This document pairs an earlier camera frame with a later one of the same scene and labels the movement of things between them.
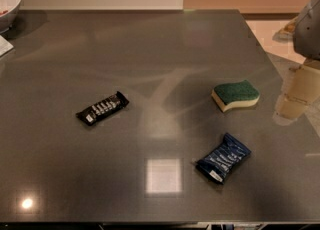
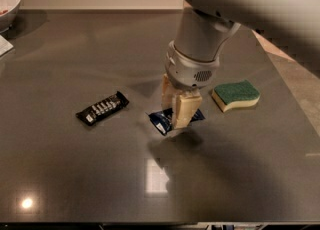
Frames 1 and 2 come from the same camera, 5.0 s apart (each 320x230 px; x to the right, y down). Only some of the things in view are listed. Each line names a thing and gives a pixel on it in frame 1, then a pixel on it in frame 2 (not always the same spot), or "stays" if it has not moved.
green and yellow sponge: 230,94 stays
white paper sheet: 5,46 stays
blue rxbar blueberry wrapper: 225,159 → 163,119
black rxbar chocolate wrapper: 103,109 stays
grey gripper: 309,32 → 187,73
